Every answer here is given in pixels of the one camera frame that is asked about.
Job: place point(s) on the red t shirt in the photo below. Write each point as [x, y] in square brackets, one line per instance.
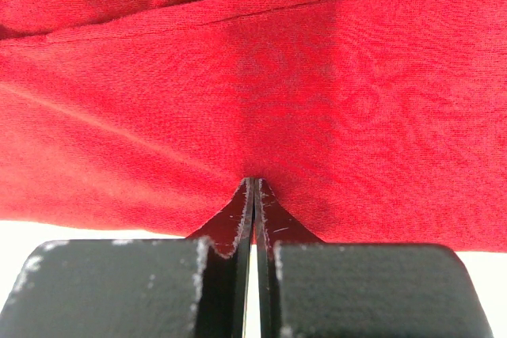
[372, 120]

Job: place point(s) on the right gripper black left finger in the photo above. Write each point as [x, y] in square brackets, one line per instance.
[191, 287]

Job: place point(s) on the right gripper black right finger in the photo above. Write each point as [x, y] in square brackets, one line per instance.
[310, 288]

